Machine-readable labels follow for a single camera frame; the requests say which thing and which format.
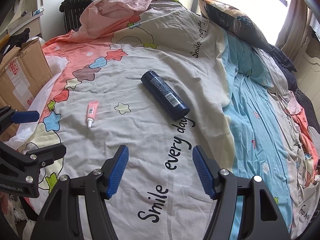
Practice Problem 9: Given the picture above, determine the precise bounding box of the cartoon patterned duvet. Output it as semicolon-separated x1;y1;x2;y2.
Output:
20;0;319;239

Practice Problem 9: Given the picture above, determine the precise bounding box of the dark printed pillow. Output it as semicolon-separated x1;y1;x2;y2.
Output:
199;0;271;51

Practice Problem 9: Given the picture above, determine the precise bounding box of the pink cream tube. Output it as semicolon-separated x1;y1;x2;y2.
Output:
86;101;99;128

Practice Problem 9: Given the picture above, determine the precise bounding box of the pink crumpled sheet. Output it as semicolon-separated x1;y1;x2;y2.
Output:
72;0;152;43

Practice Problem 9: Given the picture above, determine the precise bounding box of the white dressing table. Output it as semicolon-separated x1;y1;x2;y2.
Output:
1;8;44;38

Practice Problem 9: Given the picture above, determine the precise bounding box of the black striped suitcase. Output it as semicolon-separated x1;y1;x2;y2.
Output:
59;0;94;33

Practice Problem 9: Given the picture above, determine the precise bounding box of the cream wooden headboard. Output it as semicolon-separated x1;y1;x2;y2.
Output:
293;37;320;111

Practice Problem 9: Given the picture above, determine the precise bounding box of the dark navy blanket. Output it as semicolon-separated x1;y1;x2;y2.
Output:
267;44;320;133

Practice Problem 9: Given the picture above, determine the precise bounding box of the black garment on desk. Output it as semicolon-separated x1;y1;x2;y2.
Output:
1;28;30;55

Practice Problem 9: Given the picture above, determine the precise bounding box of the dark blue cylindrical bottle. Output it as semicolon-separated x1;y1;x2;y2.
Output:
140;70;190;121

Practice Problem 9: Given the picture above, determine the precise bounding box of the brown cardboard box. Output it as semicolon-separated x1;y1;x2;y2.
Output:
0;36;54;140

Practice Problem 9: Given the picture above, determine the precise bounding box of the beige curtain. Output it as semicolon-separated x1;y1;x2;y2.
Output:
276;0;312;61

